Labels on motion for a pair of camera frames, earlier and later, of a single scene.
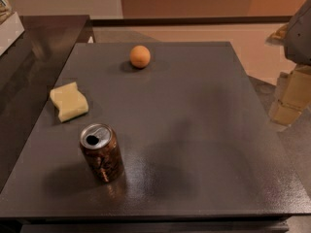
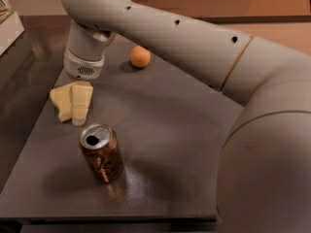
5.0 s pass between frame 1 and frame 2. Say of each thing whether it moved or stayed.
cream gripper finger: moved
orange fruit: stayed
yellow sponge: stayed
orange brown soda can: stayed
